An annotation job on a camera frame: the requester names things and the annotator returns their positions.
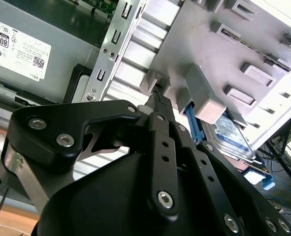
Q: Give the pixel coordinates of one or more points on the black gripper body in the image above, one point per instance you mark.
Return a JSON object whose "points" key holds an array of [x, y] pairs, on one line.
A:
{"points": [[110, 196]]}

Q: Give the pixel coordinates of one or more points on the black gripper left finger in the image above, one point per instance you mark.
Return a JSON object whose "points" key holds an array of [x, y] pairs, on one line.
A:
{"points": [[42, 145]]}

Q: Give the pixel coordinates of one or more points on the hard disk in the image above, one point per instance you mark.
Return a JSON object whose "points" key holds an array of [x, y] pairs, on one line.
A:
{"points": [[231, 132]]}

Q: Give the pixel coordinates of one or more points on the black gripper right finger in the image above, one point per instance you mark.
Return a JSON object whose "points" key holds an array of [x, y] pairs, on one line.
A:
{"points": [[246, 196]]}

